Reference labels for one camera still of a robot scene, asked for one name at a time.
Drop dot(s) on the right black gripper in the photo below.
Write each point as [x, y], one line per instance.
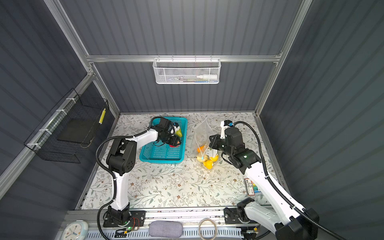
[214, 142]

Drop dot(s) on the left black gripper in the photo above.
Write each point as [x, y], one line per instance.
[174, 141]

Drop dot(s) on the green toy pear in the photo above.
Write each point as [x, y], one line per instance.
[179, 132]

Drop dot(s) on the yellow toy lemon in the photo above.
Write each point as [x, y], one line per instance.
[215, 158]

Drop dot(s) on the clear zip top bag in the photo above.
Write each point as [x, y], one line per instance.
[201, 138]

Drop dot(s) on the yellow toy pepper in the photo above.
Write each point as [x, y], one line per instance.
[208, 164]

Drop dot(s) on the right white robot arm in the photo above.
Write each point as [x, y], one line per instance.
[290, 220]

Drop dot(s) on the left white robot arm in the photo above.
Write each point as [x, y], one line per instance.
[121, 160]

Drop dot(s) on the teal plastic basket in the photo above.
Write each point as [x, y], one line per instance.
[169, 146]

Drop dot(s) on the coloured marker pack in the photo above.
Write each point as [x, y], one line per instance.
[251, 188]

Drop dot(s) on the yellow marker in basket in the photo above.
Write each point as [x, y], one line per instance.
[102, 115]

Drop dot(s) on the white tube in basket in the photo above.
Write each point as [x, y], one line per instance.
[208, 77]

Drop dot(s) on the grey fabric pouch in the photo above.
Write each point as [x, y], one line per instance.
[166, 229]

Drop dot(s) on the white analog clock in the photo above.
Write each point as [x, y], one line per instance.
[77, 230]

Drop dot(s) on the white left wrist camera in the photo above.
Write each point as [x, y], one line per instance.
[173, 128]

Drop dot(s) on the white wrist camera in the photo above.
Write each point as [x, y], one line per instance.
[173, 128]
[225, 125]

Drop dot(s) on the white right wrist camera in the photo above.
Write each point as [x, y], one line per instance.
[225, 125]

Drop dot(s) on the white wire wall basket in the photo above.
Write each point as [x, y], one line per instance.
[185, 73]

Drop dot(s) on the black wire wall basket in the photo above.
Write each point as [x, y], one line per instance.
[70, 131]

